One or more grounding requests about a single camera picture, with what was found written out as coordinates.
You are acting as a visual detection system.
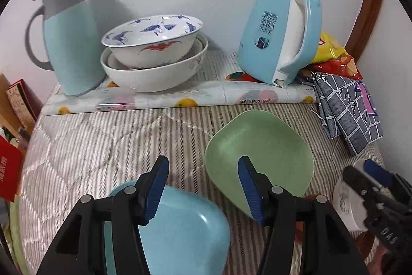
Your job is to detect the large white bowl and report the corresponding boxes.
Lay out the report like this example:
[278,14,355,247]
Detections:
[332,176,367,232]

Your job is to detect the blue square plate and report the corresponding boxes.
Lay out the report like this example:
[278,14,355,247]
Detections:
[102,179,232,275]

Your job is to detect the brown bowl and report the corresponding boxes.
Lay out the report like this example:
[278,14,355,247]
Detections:
[355,230,387,264]

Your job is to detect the green square plate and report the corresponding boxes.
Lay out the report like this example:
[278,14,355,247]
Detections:
[205,110,314,217]

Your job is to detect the grey checked cloth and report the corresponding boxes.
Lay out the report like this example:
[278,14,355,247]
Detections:
[296,70,383,156]

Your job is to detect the striped quilted cover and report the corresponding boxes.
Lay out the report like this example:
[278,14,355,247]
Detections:
[17,102,387,275]

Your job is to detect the red chips bag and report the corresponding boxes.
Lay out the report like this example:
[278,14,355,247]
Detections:
[307,54,363,80]

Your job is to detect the white bowl grey swirl pattern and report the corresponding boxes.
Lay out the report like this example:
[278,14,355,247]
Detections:
[100,34,209,93]

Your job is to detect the fruit pattern vinyl mat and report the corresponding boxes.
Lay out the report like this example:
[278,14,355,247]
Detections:
[40,49,318,116]

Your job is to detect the yellow chips bag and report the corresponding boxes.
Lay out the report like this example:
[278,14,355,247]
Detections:
[310,31,348,64]

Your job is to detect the red box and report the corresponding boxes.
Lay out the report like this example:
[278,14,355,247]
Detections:
[0,137,22,202]

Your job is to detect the cardboard boxes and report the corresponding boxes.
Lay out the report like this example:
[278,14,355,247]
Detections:
[1,72,42,142]

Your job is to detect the white bowl blue red pattern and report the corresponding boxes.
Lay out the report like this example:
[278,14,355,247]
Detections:
[101,15,203,69]

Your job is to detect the light blue electric kettle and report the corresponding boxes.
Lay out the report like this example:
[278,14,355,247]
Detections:
[237,0,322,88]

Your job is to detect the light blue thermos jug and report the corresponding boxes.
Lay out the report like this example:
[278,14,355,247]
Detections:
[24,0,106,96]

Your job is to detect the brown wooden frame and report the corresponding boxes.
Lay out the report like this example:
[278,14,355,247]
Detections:
[345,0,383,62]

